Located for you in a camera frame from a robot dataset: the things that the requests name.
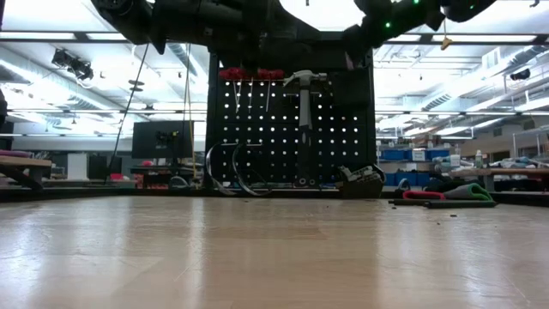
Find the black pegboard tool holder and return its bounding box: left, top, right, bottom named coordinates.
left=330, top=69, right=373, bottom=109

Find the wooden workbench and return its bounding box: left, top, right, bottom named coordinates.
left=448, top=166, right=549, bottom=193

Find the blue storage bin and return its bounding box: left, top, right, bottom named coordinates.
left=379, top=148, right=408, bottom=162
left=426, top=148, right=451, bottom=162
left=381, top=171, right=430, bottom=187

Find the green grey soft case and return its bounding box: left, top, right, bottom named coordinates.
left=443, top=182, right=494, bottom=203

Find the black ceiling-mounted device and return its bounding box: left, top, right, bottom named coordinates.
left=51, top=47, right=94, bottom=82

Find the black slanted cable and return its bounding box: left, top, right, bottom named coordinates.
left=104, top=42, right=151, bottom=186

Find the wooden side bench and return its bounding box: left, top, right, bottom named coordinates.
left=0, top=154, right=53, bottom=191

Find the black computer monitor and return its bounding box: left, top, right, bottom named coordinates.
left=130, top=120, right=195, bottom=161

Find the black fabric bundle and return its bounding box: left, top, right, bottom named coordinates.
left=422, top=176, right=455, bottom=193

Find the black plastic pegboard bin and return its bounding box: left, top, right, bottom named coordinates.
left=340, top=161, right=386, bottom=199

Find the black aluminium table frame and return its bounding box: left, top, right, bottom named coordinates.
left=0, top=185, right=549, bottom=205

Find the black ceiling camera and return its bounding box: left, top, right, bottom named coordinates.
left=509, top=67, right=532, bottom=82

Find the black pegboard tool cart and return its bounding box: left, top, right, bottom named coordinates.
left=204, top=29, right=378, bottom=192

